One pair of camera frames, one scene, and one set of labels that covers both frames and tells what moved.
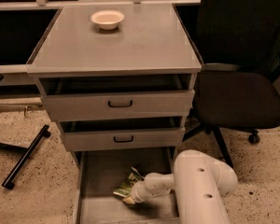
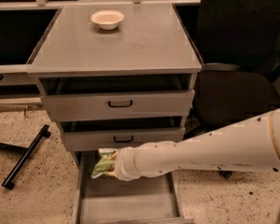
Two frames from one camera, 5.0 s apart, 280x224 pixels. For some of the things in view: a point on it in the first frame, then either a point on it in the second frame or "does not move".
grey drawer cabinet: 121,98 does not move
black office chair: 241,37 does not move
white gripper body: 139,191 -> 125,164
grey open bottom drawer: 98,173 does not move
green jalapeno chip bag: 133,176 -> 105,162
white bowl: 107,20 does not move
